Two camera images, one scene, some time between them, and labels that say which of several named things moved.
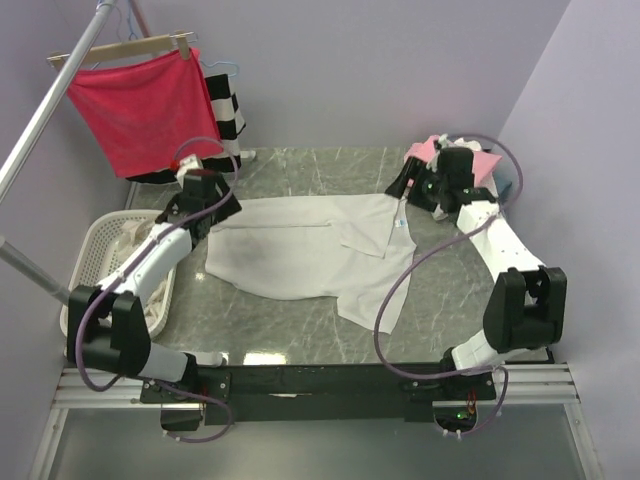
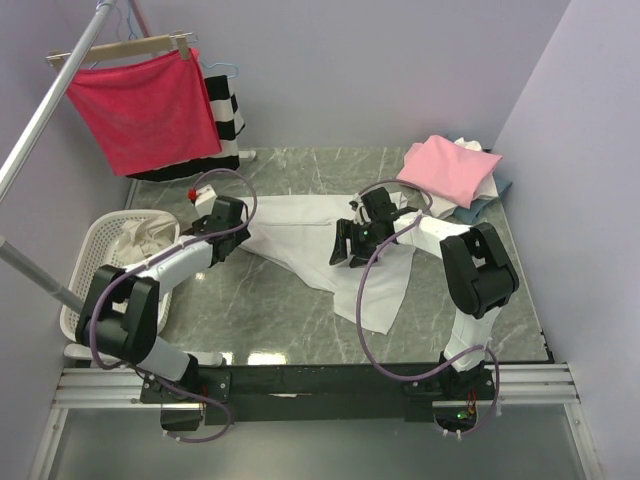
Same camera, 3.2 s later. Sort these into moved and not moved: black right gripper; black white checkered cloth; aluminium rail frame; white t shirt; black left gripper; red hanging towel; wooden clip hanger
Moved: black left gripper; white t shirt; black right gripper
Not moved: aluminium rail frame; wooden clip hanger; red hanging towel; black white checkered cloth
